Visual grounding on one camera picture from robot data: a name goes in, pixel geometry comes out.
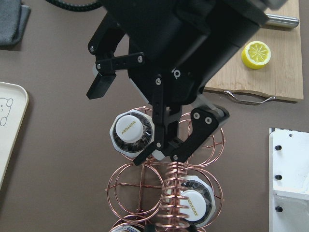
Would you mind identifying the grey folded cloth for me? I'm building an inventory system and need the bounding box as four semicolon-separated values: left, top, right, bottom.
0;0;31;49

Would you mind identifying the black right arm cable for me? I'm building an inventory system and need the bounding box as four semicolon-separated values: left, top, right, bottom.
44;0;107;12

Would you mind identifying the copper wire bottle basket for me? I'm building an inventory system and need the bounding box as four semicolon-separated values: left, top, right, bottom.
106;107;225;232

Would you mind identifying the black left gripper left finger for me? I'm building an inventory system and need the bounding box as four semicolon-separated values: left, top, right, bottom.
144;224;157;232

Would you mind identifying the cream rabbit tray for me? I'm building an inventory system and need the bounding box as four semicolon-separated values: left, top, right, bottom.
0;82;28;183

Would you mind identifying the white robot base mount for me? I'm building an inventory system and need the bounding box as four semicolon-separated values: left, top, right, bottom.
269;128;309;232

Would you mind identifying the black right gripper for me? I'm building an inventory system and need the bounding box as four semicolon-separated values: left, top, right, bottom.
86;0;267;106

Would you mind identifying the bamboo cutting board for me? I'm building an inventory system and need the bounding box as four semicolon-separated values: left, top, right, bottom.
202;0;304;104

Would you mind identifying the half lemon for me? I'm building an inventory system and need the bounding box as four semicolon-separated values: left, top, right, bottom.
241;41;271;70

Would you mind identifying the tea bottle white cap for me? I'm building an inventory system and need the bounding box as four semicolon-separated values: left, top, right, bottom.
110;224;141;232
110;110;155;159
180;175;216;228

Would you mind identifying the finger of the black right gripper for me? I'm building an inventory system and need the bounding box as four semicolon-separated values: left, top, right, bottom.
133;73;229;165

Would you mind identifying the steel muddler black tip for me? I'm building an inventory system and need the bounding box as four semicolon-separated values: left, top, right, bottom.
261;14;299;30

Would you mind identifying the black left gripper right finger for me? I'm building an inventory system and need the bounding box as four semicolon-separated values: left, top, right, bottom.
187;225;198;232

